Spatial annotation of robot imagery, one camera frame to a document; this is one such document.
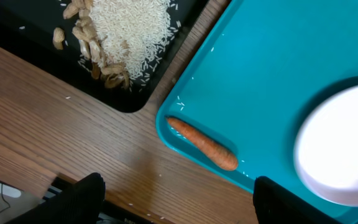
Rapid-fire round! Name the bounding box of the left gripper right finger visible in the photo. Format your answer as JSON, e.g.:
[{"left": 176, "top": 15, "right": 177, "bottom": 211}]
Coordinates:
[{"left": 253, "top": 176, "right": 339, "bottom": 224}]

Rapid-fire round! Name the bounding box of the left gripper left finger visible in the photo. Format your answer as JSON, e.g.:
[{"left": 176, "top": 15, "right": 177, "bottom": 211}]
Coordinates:
[{"left": 7, "top": 173, "right": 106, "bottom": 224}]

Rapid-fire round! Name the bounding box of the orange carrot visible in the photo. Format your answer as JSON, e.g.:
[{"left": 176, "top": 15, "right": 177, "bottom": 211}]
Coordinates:
[{"left": 166, "top": 117, "right": 239, "bottom": 171}]

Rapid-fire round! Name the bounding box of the pink round plate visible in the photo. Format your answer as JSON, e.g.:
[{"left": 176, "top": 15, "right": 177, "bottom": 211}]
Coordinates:
[{"left": 294, "top": 85, "right": 358, "bottom": 207}]

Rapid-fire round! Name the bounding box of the peanut shells pile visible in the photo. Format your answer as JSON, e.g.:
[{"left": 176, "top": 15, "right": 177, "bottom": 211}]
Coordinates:
[{"left": 63, "top": 0, "right": 131, "bottom": 90}]

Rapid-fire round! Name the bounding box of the white rice pile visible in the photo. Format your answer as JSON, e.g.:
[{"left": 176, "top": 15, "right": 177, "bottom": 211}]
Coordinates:
[{"left": 89, "top": 0, "right": 181, "bottom": 90}]

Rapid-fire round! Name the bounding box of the teal serving tray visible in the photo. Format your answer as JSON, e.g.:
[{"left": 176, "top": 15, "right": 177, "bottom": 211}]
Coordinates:
[{"left": 156, "top": 0, "right": 358, "bottom": 223}]

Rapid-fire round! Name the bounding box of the black plastic tray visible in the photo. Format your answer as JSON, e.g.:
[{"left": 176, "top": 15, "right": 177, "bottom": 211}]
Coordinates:
[{"left": 0, "top": 0, "right": 208, "bottom": 113}]

